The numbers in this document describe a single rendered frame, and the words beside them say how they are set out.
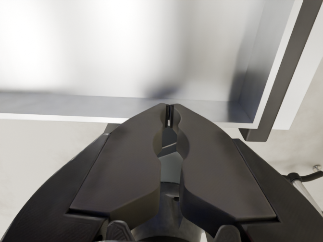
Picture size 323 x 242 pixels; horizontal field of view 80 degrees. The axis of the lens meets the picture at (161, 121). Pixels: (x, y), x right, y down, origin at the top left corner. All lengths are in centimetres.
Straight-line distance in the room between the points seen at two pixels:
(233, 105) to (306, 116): 130
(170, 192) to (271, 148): 122
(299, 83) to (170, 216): 26
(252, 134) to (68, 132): 132
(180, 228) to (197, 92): 24
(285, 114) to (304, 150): 144
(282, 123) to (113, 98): 15
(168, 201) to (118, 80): 24
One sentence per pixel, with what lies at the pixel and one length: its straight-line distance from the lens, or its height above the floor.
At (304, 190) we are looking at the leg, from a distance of 154.
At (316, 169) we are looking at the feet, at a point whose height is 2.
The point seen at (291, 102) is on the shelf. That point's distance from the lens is 19.
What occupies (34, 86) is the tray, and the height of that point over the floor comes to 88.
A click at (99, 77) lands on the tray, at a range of 16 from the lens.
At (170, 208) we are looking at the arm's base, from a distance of 35.
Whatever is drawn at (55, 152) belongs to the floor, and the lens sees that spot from 159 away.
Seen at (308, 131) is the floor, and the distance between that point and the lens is 154.
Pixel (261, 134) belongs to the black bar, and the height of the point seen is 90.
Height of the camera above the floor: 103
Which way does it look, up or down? 58 degrees down
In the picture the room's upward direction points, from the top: 177 degrees counter-clockwise
